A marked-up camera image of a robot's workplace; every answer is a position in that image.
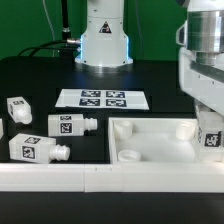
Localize black cables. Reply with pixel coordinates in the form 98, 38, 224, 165
17, 39, 81, 58

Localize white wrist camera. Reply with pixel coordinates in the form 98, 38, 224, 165
176, 21, 188, 46

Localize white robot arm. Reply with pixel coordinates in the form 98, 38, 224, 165
75, 0, 224, 116

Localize white tag sheet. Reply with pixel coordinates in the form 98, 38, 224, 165
56, 89, 149, 110

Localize white front fence bar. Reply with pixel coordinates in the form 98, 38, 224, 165
0, 163, 224, 193

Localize white square tabletop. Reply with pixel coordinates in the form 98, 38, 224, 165
108, 118, 224, 163

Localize black pole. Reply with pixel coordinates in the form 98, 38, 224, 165
61, 0, 71, 40

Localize white piece left edge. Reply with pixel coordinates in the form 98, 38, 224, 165
0, 118, 4, 140

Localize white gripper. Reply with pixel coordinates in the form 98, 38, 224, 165
179, 47, 224, 116

